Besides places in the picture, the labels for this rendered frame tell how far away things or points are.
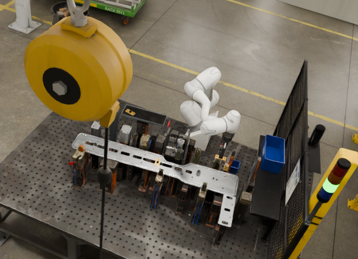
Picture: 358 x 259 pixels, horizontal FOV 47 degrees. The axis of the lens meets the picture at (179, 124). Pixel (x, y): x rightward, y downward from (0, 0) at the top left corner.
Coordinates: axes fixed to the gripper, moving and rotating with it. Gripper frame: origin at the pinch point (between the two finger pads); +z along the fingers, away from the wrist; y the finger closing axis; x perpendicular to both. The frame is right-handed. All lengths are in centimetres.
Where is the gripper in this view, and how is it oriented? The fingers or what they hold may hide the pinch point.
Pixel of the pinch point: (221, 154)
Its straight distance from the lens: 311.8
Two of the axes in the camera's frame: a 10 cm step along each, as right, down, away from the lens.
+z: -1.5, 7.3, 6.7
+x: 9.6, 2.6, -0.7
